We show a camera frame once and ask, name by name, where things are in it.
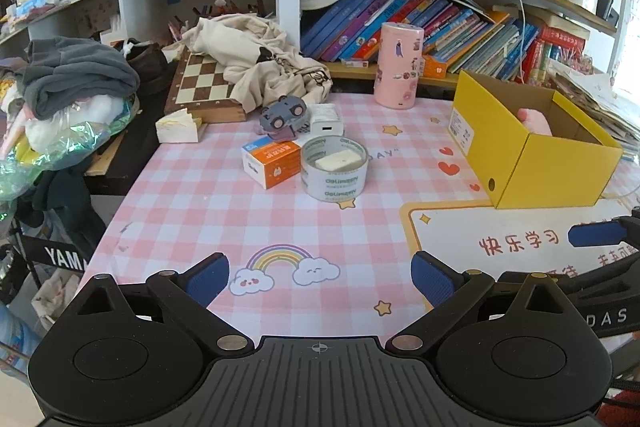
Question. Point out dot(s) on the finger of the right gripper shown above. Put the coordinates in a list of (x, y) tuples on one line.
[(618, 230)]

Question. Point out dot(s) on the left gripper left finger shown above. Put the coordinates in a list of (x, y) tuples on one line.
[(184, 298)]

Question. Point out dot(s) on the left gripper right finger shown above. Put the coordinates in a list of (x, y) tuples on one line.
[(453, 297)]

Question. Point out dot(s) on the pink plush pig toy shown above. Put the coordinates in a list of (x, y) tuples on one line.
[(534, 121)]

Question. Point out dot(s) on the orange white usmile box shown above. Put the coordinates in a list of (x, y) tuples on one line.
[(269, 163)]

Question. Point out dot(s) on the clear tape roll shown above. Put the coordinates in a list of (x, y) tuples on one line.
[(333, 168)]

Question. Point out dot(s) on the white power adapter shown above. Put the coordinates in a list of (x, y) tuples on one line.
[(324, 120)]

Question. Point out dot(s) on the yellow cardboard box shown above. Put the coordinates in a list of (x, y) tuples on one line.
[(521, 170)]

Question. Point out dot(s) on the stack of papers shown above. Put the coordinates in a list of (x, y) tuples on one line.
[(595, 96)]

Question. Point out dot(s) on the pink checkered table mat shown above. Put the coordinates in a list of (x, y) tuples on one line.
[(302, 267)]

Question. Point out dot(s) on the white wedge block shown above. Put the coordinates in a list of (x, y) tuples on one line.
[(180, 127)]

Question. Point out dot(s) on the iridescent plastic wrap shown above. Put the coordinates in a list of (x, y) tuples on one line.
[(31, 146)]

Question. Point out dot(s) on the wooden chessboard box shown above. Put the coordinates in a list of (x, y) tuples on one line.
[(199, 88)]

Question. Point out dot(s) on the small orange box on shelf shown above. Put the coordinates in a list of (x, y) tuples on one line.
[(433, 68)]

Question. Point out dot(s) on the beige cloth bag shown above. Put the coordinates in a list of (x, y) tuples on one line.
[(258, 61)]

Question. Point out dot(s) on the pink cylindrical container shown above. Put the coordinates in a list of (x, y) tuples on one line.
[(399, 65)]

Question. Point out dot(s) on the grey folded blanket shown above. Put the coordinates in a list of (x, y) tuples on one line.
[(62, 70)]

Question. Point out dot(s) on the row of books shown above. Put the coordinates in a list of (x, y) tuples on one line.
[(508, 42)]

